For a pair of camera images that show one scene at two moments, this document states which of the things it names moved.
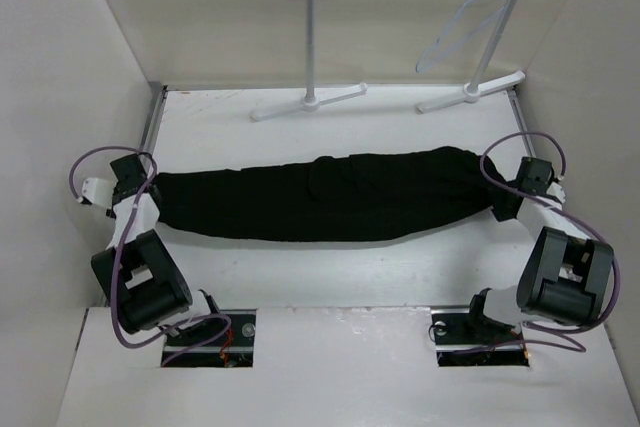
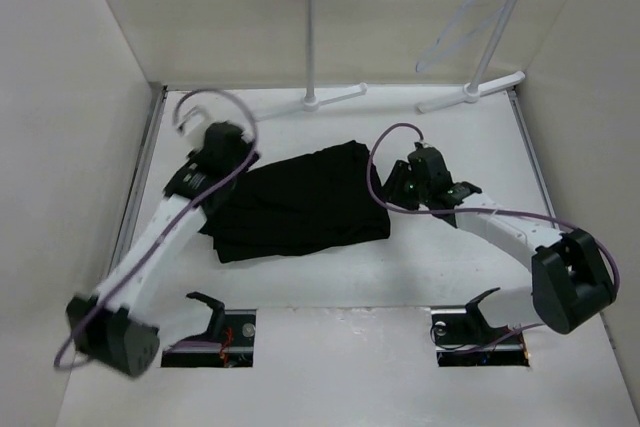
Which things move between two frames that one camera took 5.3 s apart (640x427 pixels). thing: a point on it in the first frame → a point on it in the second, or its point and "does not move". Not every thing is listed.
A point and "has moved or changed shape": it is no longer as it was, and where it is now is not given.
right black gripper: (500, 211) → (392, 188)
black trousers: (359, 197) has moved or changed shape
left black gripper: (116, 191) → (245, 154)
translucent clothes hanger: (478, 11) does not move
